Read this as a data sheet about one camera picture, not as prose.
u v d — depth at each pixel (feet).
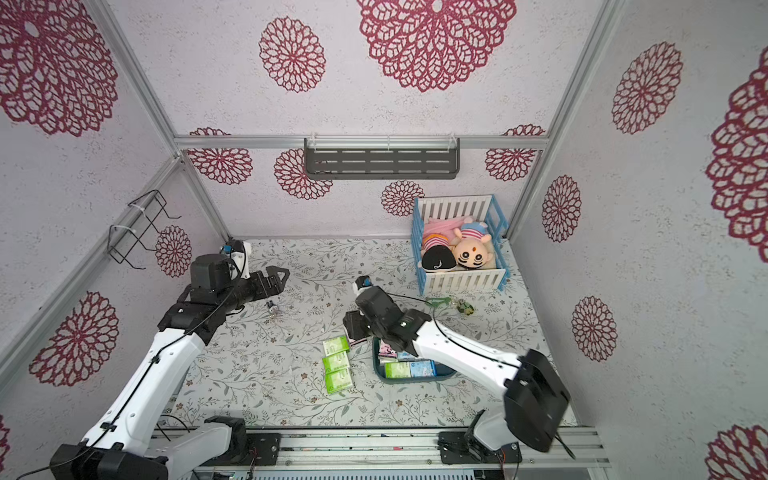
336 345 2.92
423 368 2.76
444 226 3.61
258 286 2.17
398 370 2.76
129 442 1.26
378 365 2.79
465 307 3.27
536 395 1.33
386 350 2.79
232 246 2.16
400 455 2.40
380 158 3.02
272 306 3.27
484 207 3.59
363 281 2.33
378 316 1.96
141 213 2.56
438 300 3.39
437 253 3.28
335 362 2.82
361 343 2.98
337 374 2.74
